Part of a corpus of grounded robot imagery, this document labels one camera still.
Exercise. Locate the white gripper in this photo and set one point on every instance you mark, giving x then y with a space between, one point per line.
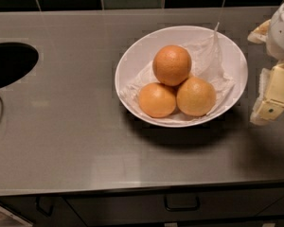
281 35

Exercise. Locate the orange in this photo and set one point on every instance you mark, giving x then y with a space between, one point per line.
157 100
171 65
196 97

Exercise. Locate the white ceramic bowl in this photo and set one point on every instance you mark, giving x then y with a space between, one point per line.
135 57

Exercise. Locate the white paper towel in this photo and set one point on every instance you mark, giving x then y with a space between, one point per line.
211 63

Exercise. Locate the dark drawer front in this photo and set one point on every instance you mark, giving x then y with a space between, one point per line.
95 211

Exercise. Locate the black round object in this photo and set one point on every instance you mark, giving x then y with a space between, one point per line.
16 60

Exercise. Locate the black drawer handle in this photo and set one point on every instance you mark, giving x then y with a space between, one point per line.
181 203

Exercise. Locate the black left cabinet handle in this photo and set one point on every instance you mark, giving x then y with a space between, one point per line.
44 205

